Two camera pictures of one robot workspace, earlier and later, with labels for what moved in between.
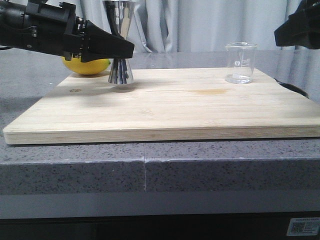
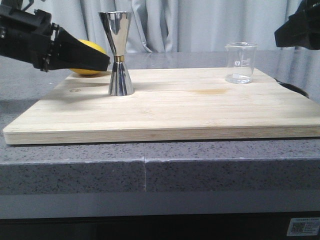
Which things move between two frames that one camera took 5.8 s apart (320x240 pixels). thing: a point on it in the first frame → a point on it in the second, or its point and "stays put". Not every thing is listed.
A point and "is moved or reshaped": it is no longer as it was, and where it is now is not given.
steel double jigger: x=119 y=14 is moved or reshaped
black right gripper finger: x=303 y=27 stays put
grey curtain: x=184 y=26 stays put
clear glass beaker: x=240 y=62 stays put
